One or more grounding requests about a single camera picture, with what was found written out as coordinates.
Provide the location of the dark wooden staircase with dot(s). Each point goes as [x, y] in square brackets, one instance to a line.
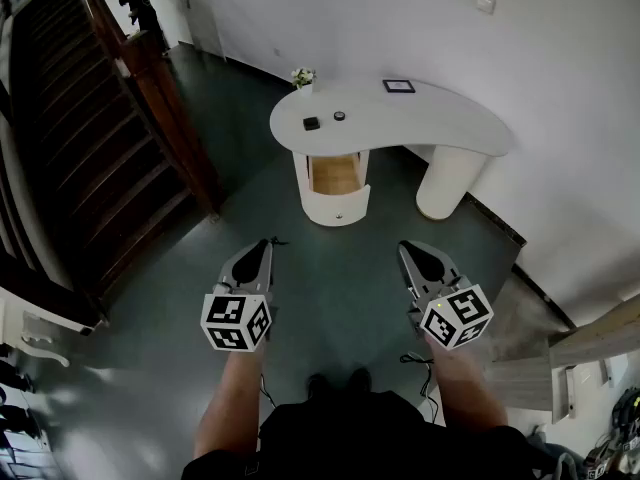
[90, 143]

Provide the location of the pile of dark shoes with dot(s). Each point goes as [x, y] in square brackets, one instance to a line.
[20, 418]

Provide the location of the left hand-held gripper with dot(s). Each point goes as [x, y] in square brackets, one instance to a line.
[235, 318]

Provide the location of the white ornate cabinet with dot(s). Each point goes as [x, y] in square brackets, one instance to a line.
[45, 328]

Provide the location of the small black box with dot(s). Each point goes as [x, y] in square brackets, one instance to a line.
[311, 123]

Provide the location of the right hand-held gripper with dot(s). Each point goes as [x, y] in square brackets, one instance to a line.
[457, 318]

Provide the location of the person's black clothing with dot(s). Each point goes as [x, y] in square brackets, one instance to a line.
[360, 438]

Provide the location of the pile of gripper equipment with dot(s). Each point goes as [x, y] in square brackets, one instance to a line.
[617, 443]

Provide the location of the person's right forearm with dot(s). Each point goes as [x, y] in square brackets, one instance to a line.
[467, 393]

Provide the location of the white flowers in white vase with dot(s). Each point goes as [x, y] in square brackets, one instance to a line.
[303, 80]

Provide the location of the person's left black shoe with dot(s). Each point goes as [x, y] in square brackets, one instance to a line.
[317, 385]

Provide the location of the white wall junction box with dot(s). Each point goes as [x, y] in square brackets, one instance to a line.
[485, 4]

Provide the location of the black picture frame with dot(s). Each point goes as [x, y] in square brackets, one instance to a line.
[399, 86]

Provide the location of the small round dark object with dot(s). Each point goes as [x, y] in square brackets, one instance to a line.
[340, 115]

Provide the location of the plain door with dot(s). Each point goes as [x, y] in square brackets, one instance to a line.
[207, 13]

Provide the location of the person's left forearm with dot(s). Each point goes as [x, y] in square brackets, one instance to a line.
[230, 403]

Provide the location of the person's black shoe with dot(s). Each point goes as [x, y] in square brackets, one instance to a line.
[360, 379]
[317, 385]

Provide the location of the white curved desk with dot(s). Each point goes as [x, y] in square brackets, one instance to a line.
[400, 123]

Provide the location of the person's right black shoe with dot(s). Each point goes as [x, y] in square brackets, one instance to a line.
[360, 379]

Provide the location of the light wooden workbench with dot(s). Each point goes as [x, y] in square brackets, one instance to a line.
[590, 343]

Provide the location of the large white wood-lined drawer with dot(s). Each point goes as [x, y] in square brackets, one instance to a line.
[335, 178]

